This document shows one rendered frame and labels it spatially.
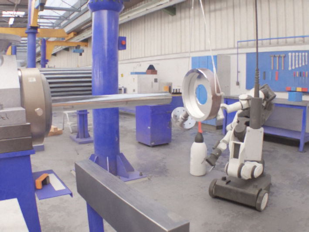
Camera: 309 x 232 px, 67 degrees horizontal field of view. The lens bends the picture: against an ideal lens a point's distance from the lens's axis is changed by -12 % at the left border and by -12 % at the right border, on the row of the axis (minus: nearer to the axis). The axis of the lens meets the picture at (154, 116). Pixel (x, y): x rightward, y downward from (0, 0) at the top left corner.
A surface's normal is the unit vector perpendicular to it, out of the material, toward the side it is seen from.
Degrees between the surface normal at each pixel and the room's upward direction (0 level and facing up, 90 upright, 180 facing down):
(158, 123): 90
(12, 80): 45
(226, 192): 90
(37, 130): 119
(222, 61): 90
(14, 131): 90
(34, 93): 69
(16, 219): 0
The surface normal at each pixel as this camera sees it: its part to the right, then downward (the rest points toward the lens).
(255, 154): -0.36, 0.13
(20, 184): 0.58, 0.11
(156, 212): 0.00, -0.99
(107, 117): 0.35, 0.13
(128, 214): -0.81, 0.08
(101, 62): -0.04, 0.14
